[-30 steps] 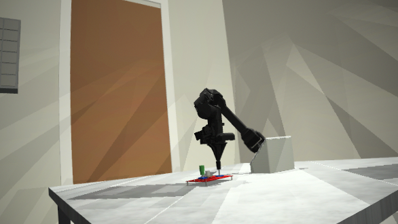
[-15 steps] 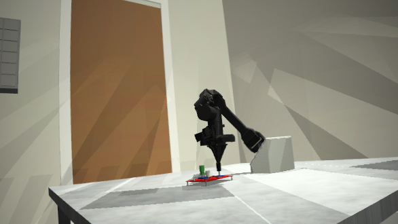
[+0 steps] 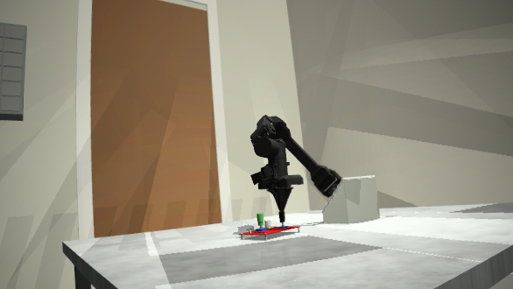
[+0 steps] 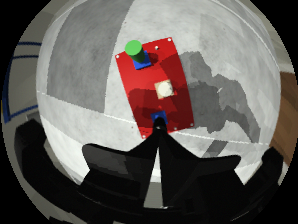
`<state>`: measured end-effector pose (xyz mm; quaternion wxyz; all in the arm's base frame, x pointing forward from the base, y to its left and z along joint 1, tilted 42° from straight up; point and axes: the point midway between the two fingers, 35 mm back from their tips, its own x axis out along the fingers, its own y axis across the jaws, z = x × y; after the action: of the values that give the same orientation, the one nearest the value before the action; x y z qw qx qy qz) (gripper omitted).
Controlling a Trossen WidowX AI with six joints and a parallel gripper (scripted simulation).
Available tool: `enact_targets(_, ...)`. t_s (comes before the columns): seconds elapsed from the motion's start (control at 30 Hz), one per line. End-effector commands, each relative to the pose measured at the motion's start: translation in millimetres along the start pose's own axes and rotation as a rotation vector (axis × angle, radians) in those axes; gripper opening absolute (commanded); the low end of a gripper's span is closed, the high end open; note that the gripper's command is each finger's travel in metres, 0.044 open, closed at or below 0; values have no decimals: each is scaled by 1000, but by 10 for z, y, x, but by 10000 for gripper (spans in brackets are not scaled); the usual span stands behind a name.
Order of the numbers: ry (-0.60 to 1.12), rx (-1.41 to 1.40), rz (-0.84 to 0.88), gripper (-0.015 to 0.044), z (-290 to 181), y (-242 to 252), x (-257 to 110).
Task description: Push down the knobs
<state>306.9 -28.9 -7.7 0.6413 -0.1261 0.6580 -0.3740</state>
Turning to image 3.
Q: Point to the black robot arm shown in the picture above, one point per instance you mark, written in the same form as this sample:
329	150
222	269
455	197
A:
270	139

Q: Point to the red circuit board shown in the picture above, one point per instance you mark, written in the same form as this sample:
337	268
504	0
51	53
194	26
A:
268	229

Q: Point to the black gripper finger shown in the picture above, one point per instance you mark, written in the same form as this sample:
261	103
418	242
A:
283	194
275	196

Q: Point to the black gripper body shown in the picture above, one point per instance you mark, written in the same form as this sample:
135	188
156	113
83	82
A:
284	180

